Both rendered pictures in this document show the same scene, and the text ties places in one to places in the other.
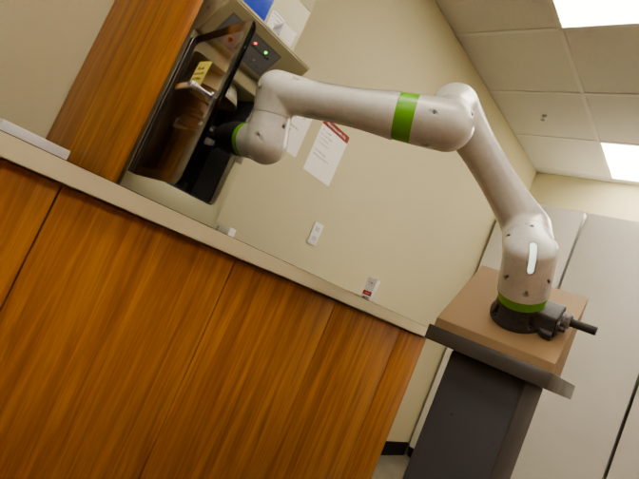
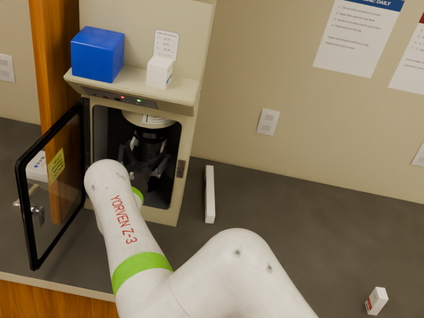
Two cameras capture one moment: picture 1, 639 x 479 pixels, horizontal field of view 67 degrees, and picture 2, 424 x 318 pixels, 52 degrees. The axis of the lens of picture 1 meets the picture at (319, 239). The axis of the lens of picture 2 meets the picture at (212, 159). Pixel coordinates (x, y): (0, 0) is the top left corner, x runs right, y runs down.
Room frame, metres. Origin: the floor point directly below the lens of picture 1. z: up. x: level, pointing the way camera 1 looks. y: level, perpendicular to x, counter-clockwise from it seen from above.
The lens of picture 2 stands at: (0.84, -0.47, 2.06)
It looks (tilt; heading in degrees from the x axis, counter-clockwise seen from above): 38 degrees down; 47
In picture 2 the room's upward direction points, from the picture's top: 12 degrees clockwise
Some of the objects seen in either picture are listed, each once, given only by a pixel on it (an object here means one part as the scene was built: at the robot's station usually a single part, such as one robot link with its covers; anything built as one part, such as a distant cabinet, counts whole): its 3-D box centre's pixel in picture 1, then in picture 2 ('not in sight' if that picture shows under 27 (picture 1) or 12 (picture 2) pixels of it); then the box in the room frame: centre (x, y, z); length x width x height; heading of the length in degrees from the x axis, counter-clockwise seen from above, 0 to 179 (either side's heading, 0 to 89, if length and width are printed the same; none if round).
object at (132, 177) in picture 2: (240, 137); (130, 188); (1.29, 0.31, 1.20); 0.09 x 0.06 x 0.12; 138
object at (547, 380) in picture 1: (500, 361); not in sight; (1.32, -0.59, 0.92); 0.32 x 0.32 x 0.04; 50
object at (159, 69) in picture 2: (280, 38); (159, 72); (1.36, 0.34, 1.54); 0.05 x 0.05 x 0.06; 43
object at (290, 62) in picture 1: (256, 48); (133, 95); (1.32, 0.38, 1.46); 0.32 x 0.12 x 0.10; 138
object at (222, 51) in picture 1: (188, 102); (56, 186); (1.12, 0.41, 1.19); 0.30 x 0.01 x 0.40; 40
